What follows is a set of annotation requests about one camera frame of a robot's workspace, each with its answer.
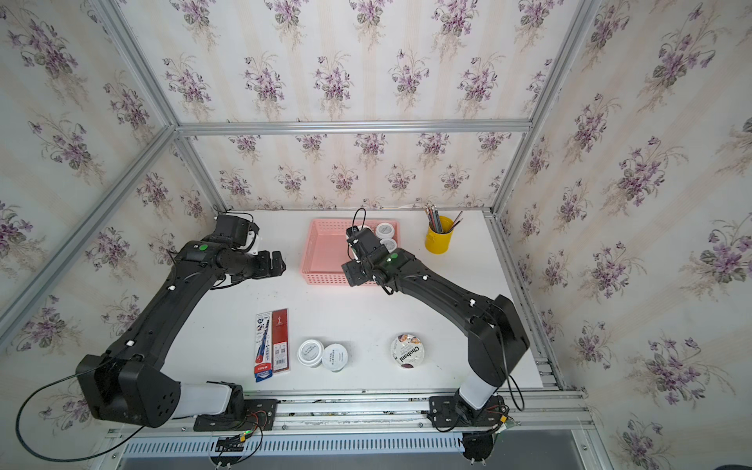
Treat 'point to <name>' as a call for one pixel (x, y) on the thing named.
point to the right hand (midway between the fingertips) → (362, 265)
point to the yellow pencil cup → (440, 243)
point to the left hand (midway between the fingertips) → (273, 269)
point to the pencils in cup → (434, 219)
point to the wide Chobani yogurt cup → (407, 351)
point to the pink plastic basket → (325, 249)
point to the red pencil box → (280, 340)
